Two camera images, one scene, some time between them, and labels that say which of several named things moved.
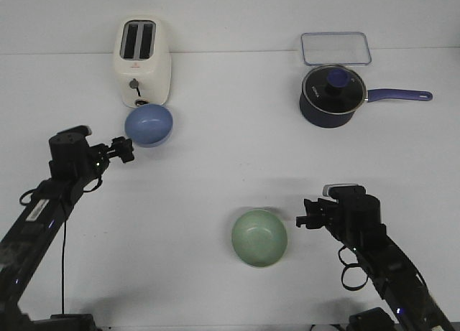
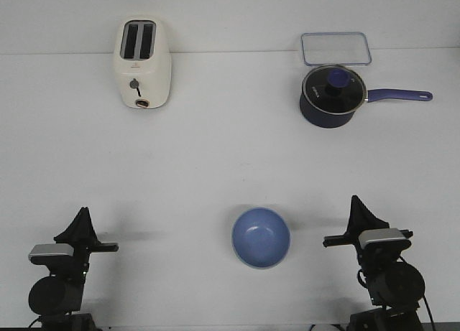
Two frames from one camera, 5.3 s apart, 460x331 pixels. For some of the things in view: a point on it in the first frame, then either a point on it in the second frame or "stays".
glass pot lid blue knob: (334, 89) stays
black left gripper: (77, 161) -> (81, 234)
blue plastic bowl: (149, 126) -> (261, 237)
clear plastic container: (335, 48) stays
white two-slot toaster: (143, 60) stays
